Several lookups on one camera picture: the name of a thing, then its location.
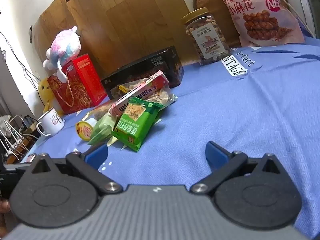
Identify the clear nut jar gold lid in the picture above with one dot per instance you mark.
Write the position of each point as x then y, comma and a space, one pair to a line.
206, 36

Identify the woven brown mat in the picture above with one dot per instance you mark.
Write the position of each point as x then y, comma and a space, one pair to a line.
222, 16

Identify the pastel plush toy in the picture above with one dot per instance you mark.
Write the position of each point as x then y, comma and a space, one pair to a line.
65, 47

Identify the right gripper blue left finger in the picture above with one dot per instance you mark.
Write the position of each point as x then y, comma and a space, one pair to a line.
85, 165

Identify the wooden board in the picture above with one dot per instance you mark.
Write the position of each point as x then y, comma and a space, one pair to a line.
116, 32

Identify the black tin box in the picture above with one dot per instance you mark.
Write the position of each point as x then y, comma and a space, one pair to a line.
166, 60

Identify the red gift box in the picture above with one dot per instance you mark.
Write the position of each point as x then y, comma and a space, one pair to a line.
83, 88

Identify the pink UHA candy box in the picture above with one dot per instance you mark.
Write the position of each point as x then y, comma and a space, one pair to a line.
156, 82

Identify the clear seed snack bag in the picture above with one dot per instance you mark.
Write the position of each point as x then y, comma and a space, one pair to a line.
163, 96

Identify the white enamel mug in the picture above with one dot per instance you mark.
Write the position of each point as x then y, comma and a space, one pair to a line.
50, 123

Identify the light green snack packet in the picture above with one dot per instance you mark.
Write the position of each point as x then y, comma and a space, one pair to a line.
102, 129

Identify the pink twisted snack bag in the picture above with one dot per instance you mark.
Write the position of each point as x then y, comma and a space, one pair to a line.
264, 23

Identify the blue tablecloth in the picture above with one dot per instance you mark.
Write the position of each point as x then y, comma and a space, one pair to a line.
258, 101

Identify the dark green cracker packet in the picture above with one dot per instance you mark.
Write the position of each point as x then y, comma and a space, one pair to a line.
136, 121

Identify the power strip with cables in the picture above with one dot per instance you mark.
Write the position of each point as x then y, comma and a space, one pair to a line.
18, 136

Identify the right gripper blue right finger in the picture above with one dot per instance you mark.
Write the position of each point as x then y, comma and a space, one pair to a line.
224, 165

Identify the yellow plush toy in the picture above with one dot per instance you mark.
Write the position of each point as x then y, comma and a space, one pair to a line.
48, 98

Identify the yellow lid white cup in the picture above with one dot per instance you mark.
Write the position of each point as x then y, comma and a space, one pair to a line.
84, 130

